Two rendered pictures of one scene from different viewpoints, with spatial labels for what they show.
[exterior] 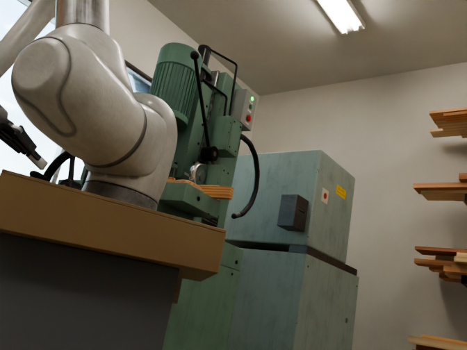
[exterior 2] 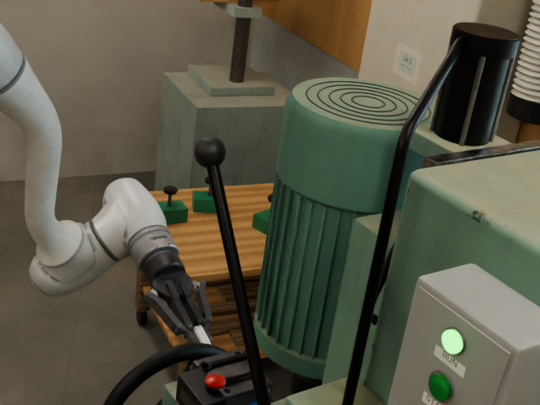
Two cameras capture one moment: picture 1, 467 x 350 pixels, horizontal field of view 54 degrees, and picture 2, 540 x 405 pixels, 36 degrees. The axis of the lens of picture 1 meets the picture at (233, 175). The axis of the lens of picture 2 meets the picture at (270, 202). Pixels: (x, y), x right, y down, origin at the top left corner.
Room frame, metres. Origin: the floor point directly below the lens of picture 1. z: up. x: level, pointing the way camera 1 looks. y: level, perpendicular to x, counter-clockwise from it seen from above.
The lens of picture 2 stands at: (1.90, -0.52, 1.77)
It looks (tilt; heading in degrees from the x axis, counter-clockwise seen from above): 25 degrees down; 111
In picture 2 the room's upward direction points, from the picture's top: 8 degrees clockwise
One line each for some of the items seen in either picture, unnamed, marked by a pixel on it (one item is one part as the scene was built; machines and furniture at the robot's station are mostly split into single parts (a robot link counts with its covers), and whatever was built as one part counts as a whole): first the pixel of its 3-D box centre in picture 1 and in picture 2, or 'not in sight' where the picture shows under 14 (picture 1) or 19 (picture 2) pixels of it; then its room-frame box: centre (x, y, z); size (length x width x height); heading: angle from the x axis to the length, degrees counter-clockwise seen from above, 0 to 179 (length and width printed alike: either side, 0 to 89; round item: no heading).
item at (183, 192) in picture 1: (125, 194); not in sight; (1.59, 0.36, 0.87); 0.61 x 0.30 x 0.06; 58
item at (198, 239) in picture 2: not in sight; (245, 276); (0.98, 1.75, 0.32); 0.66 x 0.57 x 0.64; 49
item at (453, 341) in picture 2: not in sight; (452, 341); (1.86, -0.02, 1.46); 0.02 x 0.01 x 0.02; 148
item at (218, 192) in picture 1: (158, 190); not in sight; (1.65, 0.26, 0.92); 0.62 x 0.02 x 0.04; 58
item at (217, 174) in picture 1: (214, 181); not in sight; (1.75, 0.07, 1.02); 0.09 x 0.07 x 0.12; 58
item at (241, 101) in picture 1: (243, 110); (468, 391); (1.87, 0.01, 1.40); 0.10 x 0.06 x 0.16; 148
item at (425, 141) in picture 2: (201, 65); (468, 121); (1.80, 0.23, 1.54); 0.08 x 0.08 x 0.17; 58
